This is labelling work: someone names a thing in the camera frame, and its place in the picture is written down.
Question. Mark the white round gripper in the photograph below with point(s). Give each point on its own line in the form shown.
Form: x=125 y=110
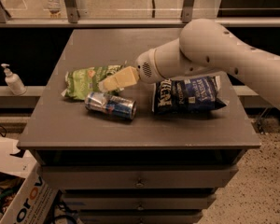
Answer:
x=145 y=66

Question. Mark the silver blue redbull can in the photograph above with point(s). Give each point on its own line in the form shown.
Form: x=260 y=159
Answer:
x=111 y=105

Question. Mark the green jalapeno chip bag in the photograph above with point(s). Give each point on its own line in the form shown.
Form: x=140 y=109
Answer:
x=81 y=82

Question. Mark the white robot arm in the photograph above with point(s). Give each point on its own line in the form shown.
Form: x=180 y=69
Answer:
x=204 y=46

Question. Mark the dark blue kettle chip bag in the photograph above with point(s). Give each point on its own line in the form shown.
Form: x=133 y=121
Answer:
x=191 y=95

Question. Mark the grey drawer cabinet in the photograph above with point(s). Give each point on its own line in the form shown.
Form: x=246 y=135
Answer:
x=95 y=159

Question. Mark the metal drawer knob top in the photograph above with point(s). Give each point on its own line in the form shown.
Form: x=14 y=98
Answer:
x=139 y=183

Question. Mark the metal drawer knob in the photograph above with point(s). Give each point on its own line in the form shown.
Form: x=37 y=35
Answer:
x=140 y=207
x=139 y=183

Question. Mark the white pump sanitizer bottle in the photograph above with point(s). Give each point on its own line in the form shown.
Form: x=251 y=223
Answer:
x=13 y=81

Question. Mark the metal drawer knob middle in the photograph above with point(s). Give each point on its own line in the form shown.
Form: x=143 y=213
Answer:
x=140 y=207

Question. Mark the white cardboard box orange letters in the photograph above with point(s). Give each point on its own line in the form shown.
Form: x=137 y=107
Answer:
x=33 y=196

